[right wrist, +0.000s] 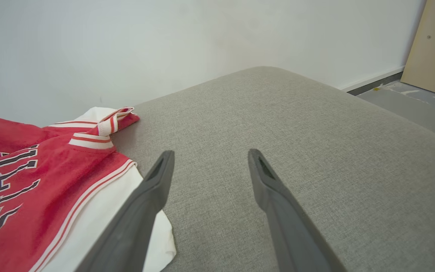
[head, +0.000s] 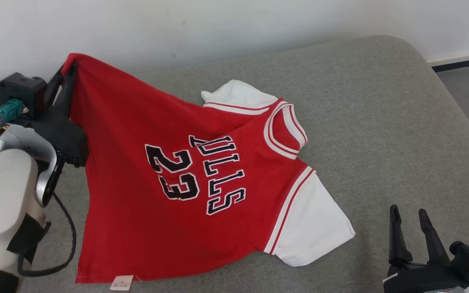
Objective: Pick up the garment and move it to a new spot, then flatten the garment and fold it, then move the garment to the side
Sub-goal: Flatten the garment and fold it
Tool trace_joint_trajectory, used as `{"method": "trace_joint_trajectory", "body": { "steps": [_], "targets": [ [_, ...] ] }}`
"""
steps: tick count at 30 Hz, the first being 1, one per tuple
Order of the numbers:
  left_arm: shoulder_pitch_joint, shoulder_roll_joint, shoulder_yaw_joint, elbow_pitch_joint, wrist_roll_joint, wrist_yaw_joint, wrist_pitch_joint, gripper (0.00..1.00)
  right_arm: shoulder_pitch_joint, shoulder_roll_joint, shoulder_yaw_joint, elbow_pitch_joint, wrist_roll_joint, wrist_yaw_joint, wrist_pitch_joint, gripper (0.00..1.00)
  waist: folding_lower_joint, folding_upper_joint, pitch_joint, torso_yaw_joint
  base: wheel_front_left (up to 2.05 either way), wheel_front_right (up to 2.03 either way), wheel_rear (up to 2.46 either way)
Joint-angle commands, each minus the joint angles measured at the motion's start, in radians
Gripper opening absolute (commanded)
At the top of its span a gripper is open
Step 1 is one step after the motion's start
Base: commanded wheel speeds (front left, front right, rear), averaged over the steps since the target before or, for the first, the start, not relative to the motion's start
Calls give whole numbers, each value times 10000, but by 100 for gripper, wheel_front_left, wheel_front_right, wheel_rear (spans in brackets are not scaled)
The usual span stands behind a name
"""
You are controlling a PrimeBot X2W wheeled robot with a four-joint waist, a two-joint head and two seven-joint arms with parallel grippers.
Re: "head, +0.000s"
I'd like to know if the teal cable connector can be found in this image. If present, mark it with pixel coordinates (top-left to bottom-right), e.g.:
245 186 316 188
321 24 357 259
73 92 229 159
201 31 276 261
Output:
0 100 28 127

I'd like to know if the grey fabric sofa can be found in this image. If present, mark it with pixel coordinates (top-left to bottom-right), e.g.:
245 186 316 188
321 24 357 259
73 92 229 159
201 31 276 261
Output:
0 35 469 293

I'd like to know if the white and black baseboard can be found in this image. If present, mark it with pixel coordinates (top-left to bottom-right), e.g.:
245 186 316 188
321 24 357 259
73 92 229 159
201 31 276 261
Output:
427 51 469 73

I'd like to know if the red Bulls 23 jersey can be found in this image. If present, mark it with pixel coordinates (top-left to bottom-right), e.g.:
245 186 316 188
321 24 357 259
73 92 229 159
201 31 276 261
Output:
61 53 356 284

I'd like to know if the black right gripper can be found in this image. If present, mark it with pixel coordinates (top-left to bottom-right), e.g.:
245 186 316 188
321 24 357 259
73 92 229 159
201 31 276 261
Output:
383 205 469 293

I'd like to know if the white paper garment tag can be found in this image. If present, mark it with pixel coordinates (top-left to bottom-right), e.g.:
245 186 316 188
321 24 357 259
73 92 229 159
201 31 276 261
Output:
110 275 134 291

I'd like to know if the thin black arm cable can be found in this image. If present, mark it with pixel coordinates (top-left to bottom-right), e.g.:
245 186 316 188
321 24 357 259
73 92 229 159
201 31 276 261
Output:
17 193 76 278

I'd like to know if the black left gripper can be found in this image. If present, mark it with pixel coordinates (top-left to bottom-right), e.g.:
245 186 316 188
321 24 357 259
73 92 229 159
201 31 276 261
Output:
27 63 90 167

